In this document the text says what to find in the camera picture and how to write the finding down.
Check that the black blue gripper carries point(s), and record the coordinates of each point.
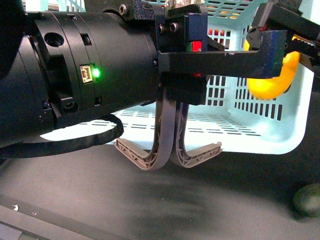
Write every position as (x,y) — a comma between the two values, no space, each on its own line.
(186,55)

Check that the green avocado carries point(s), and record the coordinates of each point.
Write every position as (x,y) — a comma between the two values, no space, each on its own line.
(307,200)

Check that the light blue plastic basket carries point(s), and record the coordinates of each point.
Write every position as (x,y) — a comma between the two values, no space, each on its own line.
(241,122)

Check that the yellow mango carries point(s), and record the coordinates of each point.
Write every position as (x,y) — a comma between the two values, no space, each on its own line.
(271,88)

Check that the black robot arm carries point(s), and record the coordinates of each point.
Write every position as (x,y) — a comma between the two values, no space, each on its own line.
(64,74)

